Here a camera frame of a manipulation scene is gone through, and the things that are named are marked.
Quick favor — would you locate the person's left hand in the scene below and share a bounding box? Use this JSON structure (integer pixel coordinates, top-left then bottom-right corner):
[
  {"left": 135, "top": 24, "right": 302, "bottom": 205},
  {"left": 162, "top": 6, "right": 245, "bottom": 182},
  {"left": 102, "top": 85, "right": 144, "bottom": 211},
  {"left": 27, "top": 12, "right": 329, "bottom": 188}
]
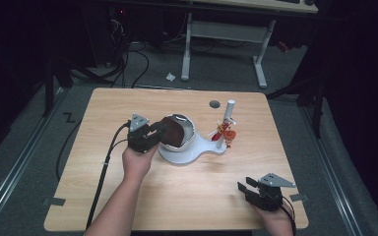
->
[{"left": 121, "top": 143, "right": 160, "bottom": 183}]

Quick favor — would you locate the bundle of black cables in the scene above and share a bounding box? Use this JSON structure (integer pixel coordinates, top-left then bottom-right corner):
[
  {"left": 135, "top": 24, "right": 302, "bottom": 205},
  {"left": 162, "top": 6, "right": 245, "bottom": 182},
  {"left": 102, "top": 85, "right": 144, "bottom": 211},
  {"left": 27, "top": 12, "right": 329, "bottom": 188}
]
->
[{"left": 108, "top": 18, "right": 151, "bottom": 89}]

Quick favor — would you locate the white-framed desk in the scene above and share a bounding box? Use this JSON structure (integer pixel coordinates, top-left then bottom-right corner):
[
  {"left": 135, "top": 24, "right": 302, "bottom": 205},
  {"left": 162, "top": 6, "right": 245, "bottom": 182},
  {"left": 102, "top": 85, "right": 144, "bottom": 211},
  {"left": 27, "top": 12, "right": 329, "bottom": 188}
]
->
[{"left": 180, "top": 0, "right": 320, "bottom": 89}]

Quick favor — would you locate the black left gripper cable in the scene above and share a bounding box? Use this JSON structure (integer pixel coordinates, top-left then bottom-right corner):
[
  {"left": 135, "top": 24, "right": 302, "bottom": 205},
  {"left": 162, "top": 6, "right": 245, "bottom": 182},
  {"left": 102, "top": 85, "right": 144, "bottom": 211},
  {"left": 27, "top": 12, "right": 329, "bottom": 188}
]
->
[{"left": 85, "top": 121, "right": 133, "bottom": 230}]

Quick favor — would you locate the metal floor rail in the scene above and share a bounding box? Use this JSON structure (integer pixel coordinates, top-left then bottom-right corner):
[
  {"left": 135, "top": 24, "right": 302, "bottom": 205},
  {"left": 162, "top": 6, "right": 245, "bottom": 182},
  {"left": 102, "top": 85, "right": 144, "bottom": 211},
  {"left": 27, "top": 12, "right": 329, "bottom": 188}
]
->
[
  {"left": 299, "top": 106, "right": 364, "bottom": 236},
  {"left": 0, "top": 87, "right": 69, "bottom": 230}
]

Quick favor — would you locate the red keychain with charm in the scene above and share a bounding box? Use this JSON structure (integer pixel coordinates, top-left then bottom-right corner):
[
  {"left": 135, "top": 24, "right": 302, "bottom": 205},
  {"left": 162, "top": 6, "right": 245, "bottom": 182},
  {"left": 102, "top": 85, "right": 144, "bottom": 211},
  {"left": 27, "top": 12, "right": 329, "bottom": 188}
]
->
[{"left": 210, "top": 119, "right": 237, "bottom": 149}]

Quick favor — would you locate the black floor cable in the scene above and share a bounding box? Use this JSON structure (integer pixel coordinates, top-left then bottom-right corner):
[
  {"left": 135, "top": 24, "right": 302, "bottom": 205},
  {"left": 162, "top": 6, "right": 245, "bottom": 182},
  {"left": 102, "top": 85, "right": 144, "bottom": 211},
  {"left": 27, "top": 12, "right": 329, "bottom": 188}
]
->
[{"left": 55, "top": 119, "right": 84, "bottom": 182}]

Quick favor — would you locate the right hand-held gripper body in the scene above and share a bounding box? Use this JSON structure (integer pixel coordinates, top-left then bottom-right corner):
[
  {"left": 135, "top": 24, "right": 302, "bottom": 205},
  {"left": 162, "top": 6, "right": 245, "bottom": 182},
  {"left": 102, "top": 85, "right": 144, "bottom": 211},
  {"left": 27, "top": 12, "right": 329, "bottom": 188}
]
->
[{"left": 244, "top": 172, "right": 297, "bottom": 212}]

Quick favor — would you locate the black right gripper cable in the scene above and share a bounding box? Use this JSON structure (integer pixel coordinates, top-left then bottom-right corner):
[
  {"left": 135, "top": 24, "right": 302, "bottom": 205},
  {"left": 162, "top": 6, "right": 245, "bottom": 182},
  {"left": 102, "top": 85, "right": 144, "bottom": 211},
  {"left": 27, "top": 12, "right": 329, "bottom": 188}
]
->
[{"left": 280, "top": 194, "right": 298, "bottom": 236}]

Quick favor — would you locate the black metal stand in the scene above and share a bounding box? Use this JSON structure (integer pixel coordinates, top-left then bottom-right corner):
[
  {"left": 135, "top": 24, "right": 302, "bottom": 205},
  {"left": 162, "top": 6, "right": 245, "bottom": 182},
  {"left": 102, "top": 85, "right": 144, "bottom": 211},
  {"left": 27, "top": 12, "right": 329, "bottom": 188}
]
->
[
  {"left": 41, "top": 53, "right": 75, "bottom": 118},
  {"left": 265, "top": 78, "right": 327, "bottom": 140}
]

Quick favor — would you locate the brown leather pouch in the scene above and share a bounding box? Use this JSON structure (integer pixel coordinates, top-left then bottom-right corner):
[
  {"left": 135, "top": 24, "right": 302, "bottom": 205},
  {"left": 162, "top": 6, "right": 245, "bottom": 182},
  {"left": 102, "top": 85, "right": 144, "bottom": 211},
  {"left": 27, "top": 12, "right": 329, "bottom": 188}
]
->
[{"left": 159, "top": 116, "right": 186, "bottom": 148}]

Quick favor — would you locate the grey tape strip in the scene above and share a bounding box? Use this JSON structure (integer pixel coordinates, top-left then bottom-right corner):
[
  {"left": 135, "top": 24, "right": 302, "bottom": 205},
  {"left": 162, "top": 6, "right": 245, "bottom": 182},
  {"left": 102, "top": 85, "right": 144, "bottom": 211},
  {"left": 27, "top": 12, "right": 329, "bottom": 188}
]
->
[
  {"left": 41, "top": 197, "right": 67, "bottom": 207},
  {"left": 288, "top": 193, "right": 310, "bottom": 203}
]

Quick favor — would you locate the person's right hand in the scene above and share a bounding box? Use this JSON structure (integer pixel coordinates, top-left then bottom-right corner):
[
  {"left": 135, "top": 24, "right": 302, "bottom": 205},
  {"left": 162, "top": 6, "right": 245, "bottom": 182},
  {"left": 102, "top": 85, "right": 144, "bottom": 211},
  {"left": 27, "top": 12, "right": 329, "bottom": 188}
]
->
[{"left": 252, "top": 201, "right": 297, "bottom": 236}]

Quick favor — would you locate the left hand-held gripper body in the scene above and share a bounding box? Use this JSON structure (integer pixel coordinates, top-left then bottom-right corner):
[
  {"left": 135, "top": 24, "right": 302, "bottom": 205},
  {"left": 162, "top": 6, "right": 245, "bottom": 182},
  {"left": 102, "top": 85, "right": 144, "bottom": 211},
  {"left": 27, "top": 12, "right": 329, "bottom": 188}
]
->
[{"left": 126, "top": 112, "right": 160, "bottom": 154}]

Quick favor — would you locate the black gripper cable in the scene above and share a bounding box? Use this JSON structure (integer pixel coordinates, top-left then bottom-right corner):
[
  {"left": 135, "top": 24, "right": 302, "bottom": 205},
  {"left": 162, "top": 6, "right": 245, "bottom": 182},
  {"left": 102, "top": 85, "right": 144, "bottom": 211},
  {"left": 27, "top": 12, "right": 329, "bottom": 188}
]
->
[
  {"left": 85, "top": 121, "right": 133, "bottom": 230},
  {"left": 280, "top": 194, "right": 298, "bottom": 236}
]

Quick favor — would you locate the white stand with post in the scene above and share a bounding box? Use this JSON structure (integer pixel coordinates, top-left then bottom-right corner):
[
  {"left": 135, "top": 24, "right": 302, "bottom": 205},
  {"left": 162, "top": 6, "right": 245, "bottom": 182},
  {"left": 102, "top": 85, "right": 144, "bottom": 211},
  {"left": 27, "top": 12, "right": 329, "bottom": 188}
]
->
[{"left": 157, "top": 99, "right": 237, "bottom": 166}]

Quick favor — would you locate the white round bowl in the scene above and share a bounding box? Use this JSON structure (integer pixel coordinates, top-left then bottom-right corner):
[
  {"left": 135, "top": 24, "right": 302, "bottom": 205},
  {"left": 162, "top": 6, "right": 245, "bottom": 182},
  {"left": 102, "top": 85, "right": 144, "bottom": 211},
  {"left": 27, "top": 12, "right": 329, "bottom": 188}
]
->
[{"left": 157, "top": 113, "right": 197, "bottom": 153}]

